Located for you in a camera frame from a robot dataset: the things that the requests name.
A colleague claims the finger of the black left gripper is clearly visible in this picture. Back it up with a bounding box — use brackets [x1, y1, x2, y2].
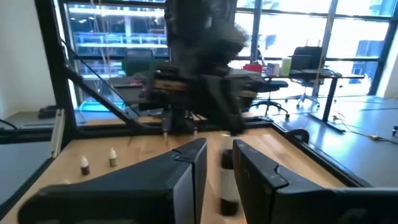
[201, 74, 247, 136]

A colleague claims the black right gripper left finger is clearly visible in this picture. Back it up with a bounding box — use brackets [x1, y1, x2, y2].
[17, 138, 208, 224]

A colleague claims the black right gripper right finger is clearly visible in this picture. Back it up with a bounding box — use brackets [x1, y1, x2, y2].
[232, 139, 398, 224]

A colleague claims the small olive dropper bottle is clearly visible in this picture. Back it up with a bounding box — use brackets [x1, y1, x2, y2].
[108, 147, 118, 168]

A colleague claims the small dark dropper bottle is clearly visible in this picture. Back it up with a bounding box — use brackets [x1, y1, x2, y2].
[80, 155, 91, 177]

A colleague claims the large purple food coloring bottle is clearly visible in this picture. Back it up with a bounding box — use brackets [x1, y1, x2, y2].
[217, 148, 242, 217]

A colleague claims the red container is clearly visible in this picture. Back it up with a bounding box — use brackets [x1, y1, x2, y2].
[243, 63, 264, 74]

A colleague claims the black office chair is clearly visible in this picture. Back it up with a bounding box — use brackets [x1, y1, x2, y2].
[248, 79, 290, 119]
[285, 45, 324, 110]

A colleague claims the dark green office chair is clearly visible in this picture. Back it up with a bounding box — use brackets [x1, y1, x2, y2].
[122, 48, 155, 77]

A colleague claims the white green cup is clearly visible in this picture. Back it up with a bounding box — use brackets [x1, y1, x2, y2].
[281, 57, 292, 77]

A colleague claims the black office desk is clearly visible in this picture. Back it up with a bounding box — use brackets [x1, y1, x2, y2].
[261, 68, 365, 133]

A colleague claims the black desk device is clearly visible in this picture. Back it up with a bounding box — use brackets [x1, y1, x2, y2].
[37, 105, 58, 119]

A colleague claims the black arched bracket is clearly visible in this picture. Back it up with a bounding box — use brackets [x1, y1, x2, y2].
[285, 128, 311, 144]

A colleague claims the white bracket strip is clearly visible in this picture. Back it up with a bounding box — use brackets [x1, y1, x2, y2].
[50, 108, 65, 159]

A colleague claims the black aluminium rig frame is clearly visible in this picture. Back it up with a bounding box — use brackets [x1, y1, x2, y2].
[0, 0, 373, 187]

